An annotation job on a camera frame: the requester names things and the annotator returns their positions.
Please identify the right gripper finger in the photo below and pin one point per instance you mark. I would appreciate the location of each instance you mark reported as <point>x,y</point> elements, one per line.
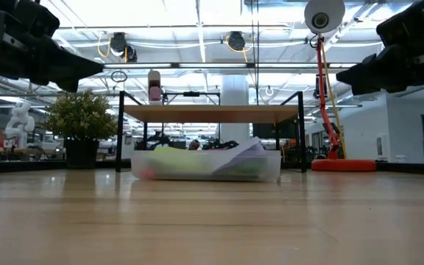
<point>375,68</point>
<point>381,84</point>

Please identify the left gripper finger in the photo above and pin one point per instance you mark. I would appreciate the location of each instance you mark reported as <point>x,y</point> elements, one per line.
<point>63,60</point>
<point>68,79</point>

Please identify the green sticky note pad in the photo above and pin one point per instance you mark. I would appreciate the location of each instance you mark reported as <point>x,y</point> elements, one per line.
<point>175,158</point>

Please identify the white paper sheet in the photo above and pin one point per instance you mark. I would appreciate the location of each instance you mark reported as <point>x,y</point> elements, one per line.
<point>247,147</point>

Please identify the black background robot arm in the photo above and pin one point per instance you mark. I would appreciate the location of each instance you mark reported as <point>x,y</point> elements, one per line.
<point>221,144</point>
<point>160,141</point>

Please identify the potted green plant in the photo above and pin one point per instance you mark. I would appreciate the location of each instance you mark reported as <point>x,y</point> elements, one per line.
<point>81,117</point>

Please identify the white robot figure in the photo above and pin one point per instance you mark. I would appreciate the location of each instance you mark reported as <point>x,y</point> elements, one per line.
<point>20,123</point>

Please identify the pink and white stapler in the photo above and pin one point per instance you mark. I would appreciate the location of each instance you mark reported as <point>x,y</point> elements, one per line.
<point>154,92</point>

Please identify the red desk lamp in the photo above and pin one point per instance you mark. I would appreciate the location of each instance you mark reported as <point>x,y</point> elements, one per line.
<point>342,164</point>

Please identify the black monitor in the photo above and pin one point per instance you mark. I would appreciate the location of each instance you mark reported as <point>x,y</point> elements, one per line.
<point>271,130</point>

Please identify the wooden shelf riser black legs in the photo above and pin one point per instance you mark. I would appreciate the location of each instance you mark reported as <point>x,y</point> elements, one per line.
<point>204,113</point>

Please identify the person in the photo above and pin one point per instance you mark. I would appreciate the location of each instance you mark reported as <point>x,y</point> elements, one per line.
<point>193,144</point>

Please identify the pink-lidded clear pencil case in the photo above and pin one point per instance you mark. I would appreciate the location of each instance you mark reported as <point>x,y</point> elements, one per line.
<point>197,176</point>

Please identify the black metal table frame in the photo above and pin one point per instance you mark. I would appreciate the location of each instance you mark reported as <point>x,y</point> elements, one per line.
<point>13,166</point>

